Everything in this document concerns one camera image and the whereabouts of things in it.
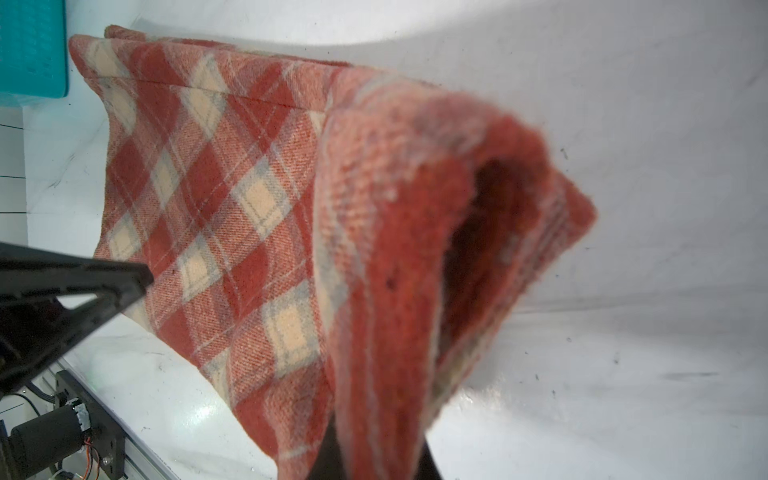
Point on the red plaid skirt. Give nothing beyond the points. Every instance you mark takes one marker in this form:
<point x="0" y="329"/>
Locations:
<point x="334" y="247"/>

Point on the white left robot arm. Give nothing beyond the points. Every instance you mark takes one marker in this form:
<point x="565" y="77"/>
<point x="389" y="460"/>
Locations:
<point x="38" y="444"/>

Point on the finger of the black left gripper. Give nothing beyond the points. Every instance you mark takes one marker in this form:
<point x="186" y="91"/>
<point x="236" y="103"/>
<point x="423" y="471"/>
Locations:
<point x="50" y="302"/>

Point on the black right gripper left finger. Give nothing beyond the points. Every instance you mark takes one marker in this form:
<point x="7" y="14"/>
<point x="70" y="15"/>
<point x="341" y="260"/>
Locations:
<point x="329" y="463"/>

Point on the teal plastic basket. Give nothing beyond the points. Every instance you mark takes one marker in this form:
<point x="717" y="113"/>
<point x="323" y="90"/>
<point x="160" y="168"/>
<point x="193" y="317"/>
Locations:
<point x="34" y="58"/>

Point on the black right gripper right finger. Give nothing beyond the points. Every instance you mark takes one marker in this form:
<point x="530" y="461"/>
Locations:
<point x="427" y="469"/>

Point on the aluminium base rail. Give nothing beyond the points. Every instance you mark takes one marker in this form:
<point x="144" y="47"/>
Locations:
<point x="141" y="462"/>

